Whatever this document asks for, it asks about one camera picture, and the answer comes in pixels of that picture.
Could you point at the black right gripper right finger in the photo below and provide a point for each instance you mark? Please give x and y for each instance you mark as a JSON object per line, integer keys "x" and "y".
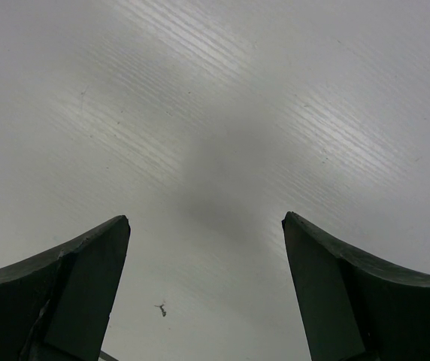
{"x": 354, "y": 305}

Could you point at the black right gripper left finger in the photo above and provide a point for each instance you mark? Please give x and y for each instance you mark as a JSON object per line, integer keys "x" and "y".
{"x": 56, "y": 305}

